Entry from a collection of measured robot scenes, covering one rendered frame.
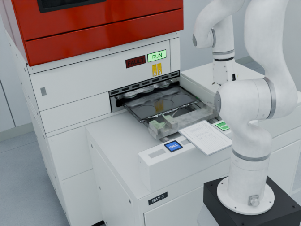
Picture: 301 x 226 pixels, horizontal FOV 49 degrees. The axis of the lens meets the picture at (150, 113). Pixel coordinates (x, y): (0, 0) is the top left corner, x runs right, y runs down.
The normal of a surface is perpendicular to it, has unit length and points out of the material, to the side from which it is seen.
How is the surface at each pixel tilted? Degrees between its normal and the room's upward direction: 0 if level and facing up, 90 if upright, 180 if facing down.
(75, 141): 90
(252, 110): 93
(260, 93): 44
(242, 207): 3
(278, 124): 90
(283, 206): 3
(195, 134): 0
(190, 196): 90
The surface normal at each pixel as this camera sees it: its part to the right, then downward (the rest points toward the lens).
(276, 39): 0.40, 0.30
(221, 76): -0.88, 0.27
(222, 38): 0.11, 0.37
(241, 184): -0.54, 0.42
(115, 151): -0.06, -0.85
